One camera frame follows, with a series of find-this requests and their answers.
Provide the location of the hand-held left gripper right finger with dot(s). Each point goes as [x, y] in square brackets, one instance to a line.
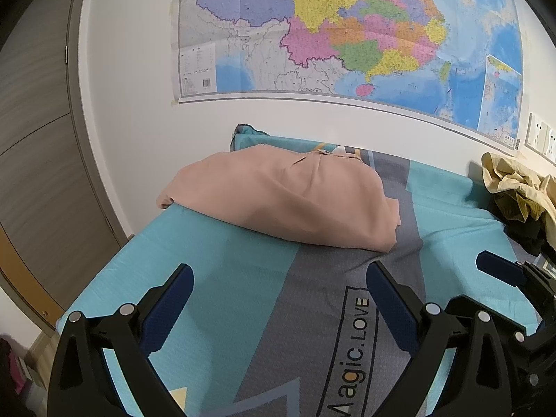
[393, 308]

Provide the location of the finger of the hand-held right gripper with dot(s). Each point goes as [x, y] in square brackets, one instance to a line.
[508, 328]
[499, 266]

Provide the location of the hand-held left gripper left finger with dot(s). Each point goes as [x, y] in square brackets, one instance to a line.
[169, 312]

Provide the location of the pink garment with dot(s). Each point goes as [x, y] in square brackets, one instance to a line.
[282, 200]

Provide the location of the black garment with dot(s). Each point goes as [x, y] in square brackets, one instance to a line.
[530, 234]

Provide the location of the mustard garment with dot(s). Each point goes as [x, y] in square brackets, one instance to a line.
[514, 208]

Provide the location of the cream garment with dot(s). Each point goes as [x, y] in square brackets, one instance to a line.
[521, 180]

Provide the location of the teal grey patterned bed sheet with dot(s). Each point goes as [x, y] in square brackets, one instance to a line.
[260, 291]

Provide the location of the dark pink cloth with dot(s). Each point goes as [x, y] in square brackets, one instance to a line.
[11, 369]

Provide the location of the grey sliding door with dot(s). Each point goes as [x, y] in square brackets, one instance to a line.
[39, 139]

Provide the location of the white wall socket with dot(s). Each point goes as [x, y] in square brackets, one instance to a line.
[550, 143]
[536, 132]

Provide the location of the colourful wall map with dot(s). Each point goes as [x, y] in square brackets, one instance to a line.
[347, 30]

